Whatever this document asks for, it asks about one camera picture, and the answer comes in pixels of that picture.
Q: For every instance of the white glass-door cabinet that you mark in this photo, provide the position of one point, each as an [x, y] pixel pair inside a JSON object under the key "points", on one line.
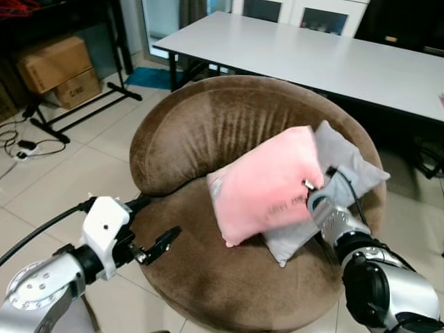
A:
{"points": [[305, 14]]}

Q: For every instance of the teal floor mat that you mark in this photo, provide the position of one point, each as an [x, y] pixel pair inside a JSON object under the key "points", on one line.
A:
{"points": [[152, 78]]}

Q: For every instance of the large brown cardboard box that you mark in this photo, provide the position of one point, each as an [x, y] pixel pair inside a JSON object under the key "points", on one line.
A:
{"points": [[55, 62]]}

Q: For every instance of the black keyboard stand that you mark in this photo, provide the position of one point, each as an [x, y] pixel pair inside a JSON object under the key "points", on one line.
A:
{"points": [[90, 104]]}

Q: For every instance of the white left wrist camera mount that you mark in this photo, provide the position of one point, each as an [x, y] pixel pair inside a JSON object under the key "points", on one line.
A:
{"points": [[104, 225]]}

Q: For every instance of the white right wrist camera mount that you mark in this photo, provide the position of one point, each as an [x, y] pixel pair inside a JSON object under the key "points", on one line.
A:
{"points": [[338, 189]]}

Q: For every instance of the pink pillow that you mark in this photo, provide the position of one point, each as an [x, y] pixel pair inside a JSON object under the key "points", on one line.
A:
{"points": [[267, 180]]}

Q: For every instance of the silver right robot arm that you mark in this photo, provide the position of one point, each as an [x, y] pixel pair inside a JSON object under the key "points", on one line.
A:
{"points": [[374, 277]]}

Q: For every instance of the brown round velvet sofa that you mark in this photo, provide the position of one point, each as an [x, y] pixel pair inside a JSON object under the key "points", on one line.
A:
{"points": [[201, 118]]}

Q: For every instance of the small brown cardboard box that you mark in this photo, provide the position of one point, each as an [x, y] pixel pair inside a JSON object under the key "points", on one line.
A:
{"points": [[80, 89]]}

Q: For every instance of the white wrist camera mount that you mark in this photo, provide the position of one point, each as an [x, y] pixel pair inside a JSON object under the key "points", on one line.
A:
{"points": [[338, 189], [104, 225]]}

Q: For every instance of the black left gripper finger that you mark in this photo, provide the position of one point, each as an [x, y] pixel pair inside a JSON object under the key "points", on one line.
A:
{"points": [[165, 241], [137, 203]]}

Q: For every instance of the long white table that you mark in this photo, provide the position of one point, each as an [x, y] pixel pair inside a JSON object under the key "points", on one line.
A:
{"points": [[305, 59]]}

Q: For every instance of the black low cabinet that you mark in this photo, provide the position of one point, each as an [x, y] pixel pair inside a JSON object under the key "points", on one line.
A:
{"points": [[402, 28]]}

